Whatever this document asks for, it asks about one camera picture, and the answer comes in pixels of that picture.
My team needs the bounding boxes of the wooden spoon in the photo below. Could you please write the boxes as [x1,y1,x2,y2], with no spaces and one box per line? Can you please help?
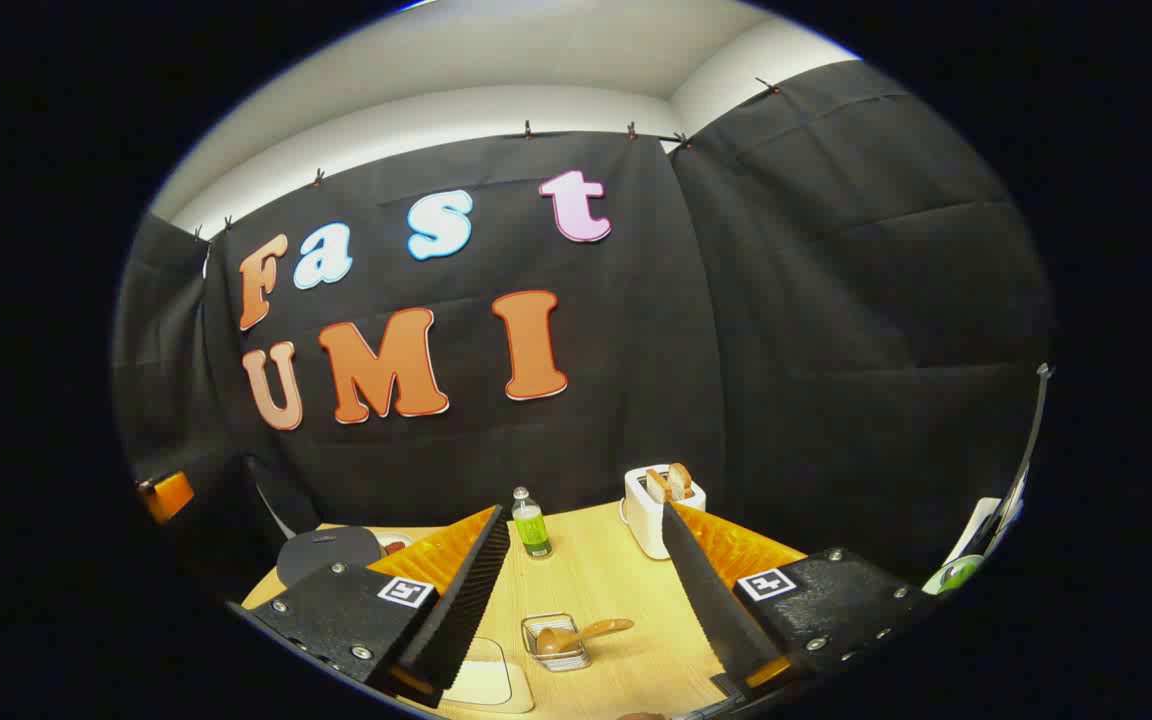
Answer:
[534,618,635,658]

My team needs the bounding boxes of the green drink bottle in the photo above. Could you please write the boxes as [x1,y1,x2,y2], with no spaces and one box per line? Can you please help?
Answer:
[512,487,553,559]

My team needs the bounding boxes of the black backdrop cloth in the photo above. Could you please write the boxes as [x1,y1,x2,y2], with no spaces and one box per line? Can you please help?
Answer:
[111,60,1055,601]

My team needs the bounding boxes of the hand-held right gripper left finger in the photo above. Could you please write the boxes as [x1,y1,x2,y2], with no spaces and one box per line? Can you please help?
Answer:
[226,503,514,709]

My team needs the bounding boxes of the metal wire chopstick holder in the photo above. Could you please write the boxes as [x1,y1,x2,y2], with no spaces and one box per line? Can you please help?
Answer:
[521,613,593,672]

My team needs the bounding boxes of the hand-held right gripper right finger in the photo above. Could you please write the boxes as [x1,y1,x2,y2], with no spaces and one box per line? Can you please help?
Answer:
[660,500,942,701]

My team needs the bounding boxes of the grey lidded rice cooker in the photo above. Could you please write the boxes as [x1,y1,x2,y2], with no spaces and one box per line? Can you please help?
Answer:
[276,526,387,589]

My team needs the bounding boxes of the clear rice box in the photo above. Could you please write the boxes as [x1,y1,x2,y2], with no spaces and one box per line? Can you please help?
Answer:
[441,637,535,714]

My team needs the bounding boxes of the white toaster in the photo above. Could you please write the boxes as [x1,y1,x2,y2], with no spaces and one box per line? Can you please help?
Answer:
[620,465,707,561]

